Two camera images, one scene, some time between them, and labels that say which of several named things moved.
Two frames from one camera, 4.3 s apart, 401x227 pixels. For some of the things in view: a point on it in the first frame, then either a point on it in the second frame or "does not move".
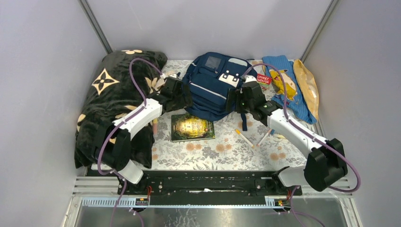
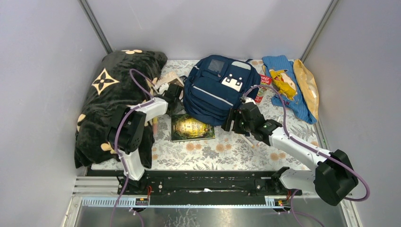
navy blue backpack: (208, 77) does not move
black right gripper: (235, 94) → (233, 114)
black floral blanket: (122, 79) does not move
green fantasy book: (185, 127) does not move
